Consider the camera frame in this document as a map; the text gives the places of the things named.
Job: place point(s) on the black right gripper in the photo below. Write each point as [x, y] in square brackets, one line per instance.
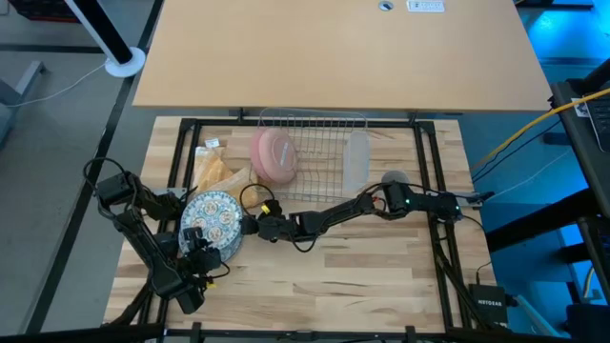
[278, 227]

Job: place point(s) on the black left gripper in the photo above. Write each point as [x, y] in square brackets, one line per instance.
[206, 261]

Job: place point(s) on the yellow checked dish cloth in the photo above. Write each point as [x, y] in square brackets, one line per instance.
[214, 171]

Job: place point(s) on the large pink plate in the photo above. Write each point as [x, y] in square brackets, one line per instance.
[281, 155]

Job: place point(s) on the grey ceramic mug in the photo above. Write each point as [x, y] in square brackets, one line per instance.
[394, 176]

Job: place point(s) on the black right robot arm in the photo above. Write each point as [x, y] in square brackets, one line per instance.
[343, 212]

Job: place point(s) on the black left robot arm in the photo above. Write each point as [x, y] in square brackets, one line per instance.
[143, 243]

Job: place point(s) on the translucent plastic cutlery holder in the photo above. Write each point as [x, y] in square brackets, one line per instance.
[357, 162]

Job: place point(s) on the light wooden desk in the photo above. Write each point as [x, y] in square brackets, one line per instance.
[333, 57]

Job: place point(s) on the grey furniture leg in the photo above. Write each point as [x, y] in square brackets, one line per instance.
[26, 78]

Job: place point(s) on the white power strip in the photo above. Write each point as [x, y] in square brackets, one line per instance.
[424, 6]

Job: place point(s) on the black equipment cart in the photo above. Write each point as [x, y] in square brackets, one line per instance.
[579, 143]

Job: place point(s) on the black laptop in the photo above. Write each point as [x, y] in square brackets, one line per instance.
[600, 119]

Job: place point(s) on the black aluminium table frame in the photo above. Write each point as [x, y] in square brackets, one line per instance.
[224, 123]

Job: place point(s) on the black Netgear network switch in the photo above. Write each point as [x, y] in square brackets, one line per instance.
[488, 302]

